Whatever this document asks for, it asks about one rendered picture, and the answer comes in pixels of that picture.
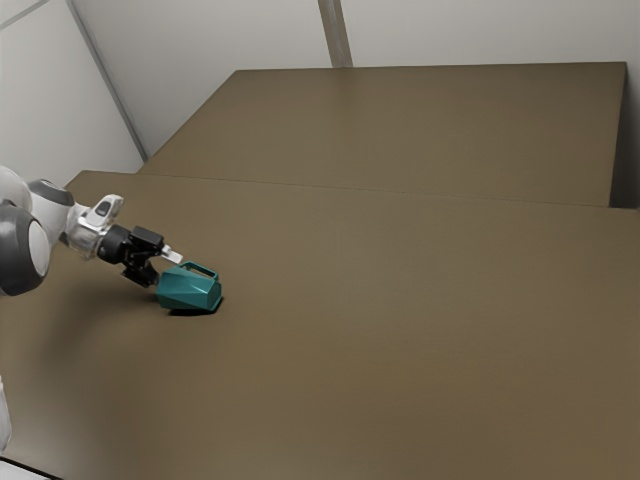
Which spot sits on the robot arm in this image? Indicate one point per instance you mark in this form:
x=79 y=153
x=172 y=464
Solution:
x=30 y=235

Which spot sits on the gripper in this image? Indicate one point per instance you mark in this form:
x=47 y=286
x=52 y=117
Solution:
x=122 y=245

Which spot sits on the teal faceted mug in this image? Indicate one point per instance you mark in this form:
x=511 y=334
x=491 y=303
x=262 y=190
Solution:
x=192 y=292

